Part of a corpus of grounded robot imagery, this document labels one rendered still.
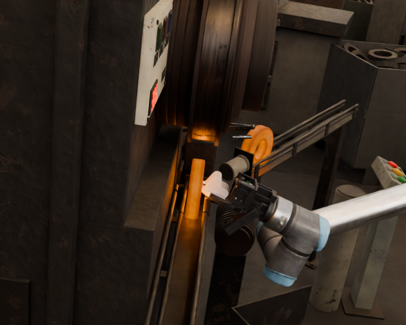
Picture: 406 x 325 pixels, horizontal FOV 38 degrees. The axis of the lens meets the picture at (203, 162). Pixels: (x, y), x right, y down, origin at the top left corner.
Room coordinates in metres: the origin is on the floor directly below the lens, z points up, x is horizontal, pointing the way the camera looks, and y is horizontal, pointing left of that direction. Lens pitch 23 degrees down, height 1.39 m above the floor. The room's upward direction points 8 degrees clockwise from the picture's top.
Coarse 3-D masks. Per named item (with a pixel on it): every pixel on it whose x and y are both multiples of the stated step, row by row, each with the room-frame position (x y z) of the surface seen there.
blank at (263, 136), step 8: (256, 128) 1.81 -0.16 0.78; (264, 128) 1.82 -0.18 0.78; (256, 136) 1.79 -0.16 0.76; (264, 136) 1.83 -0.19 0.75; (272, 136) 1.87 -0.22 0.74; (248, 144) 1.77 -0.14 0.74; (256, 144) 1.80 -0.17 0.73; (264, 144) 1.85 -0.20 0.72; (272, 144) 1.88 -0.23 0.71; (256, 152) 1.86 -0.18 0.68; (264, 152) 1.85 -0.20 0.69; (256, 160) 1.81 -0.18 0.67
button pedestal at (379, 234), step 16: (384, 176) 2.02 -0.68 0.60; (384, 224) 2.01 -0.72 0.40; (368, 240) 2.07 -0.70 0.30; (384, 240) 2.01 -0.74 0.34; (368, 256) 2.02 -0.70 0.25; (384, 256) 2.01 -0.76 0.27; (368, 272) 2.01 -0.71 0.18; (352, 288) 2.10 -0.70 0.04; (368, 288) 2.01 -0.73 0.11; (352, 304) 2.03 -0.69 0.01; (368, 304) 2.01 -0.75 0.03
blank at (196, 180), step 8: (200, 160) 1.40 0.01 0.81; (192, 168) 1.35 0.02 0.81; (200, 168) 1.35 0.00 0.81; (192, 176) 1.33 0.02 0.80; (200, 176) 1.33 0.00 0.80; (192, 184) 1.32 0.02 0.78; (200, 184) 1.32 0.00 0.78; (192, 192) 1.31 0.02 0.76; (200, 192) 1.31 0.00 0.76; (192, 200) 1.31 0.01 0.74; (192, 208) 1.31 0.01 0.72; (192, 216) 1.32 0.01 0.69
